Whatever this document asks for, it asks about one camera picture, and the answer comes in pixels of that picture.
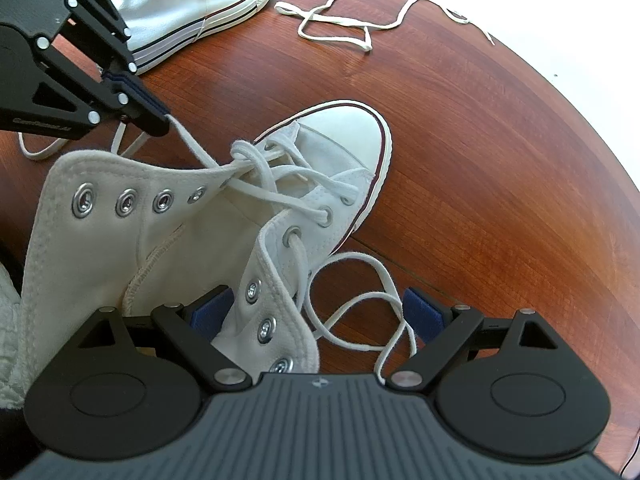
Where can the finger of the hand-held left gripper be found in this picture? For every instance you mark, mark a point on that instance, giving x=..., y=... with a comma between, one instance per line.
x=150, y=122
x=131, y=85

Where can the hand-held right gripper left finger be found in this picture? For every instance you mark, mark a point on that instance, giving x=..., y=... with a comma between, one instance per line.
x=212, y=313

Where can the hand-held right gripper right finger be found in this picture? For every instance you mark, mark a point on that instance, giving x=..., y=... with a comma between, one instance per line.
x=425, y=313

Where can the white shoelace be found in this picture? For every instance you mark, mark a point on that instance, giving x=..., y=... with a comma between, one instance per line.
x=195, y=142
x=286, y=8

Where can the white high-top canvas shoe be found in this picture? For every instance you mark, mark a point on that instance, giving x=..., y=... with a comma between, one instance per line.
x=345, y=135
x=160, y=5

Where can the white fuzzy cloth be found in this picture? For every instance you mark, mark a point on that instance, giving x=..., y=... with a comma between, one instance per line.
x=9, y=340

